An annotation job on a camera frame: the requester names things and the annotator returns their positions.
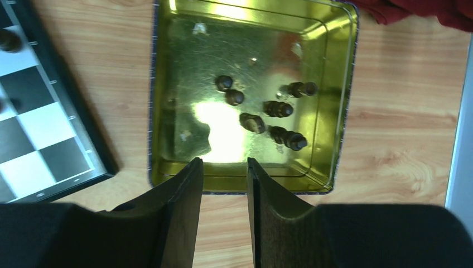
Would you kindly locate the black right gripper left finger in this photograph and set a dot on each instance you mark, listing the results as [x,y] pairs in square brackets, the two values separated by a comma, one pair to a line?
[155,229]

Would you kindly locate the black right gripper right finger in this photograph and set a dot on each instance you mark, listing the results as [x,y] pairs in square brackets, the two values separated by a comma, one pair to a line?
[289,232]

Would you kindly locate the dark pawn piece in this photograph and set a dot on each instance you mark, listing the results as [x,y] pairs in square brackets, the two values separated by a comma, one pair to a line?
[223,82]
[234,97]
[10,41]

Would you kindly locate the dark chess piece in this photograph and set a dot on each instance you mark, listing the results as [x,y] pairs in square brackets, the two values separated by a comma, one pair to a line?
[277,109]

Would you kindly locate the dark knight piece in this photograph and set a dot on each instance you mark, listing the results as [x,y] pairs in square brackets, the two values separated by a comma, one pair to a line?
[252,123]

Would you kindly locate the black white chessboard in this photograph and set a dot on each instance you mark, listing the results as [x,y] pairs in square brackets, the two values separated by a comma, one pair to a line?
[51,145]

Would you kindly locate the dark rook piece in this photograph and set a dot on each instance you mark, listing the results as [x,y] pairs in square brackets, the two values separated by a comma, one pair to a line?
[300,89]

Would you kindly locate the gold metal tin tray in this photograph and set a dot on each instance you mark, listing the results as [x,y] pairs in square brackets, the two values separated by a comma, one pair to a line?
[264,46]

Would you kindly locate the red cloth garment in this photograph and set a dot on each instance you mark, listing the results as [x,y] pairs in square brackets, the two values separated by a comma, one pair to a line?
[450,13]

